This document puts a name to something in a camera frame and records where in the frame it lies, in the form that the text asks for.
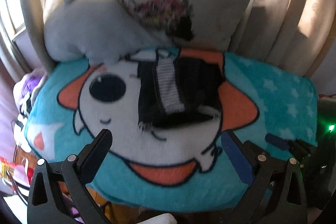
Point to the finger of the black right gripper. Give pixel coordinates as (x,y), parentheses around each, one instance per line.
(277,141)

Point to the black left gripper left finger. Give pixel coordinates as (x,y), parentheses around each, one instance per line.
(58,191)

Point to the teal cartoon fleece blanket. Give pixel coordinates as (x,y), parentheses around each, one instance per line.
(180,168)

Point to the black striped child pants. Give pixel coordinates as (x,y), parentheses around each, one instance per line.
(177,91)

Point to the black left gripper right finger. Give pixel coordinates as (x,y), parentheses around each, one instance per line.
(275,192)

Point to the light blue plush pillow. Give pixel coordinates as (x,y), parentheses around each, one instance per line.
(100,30)

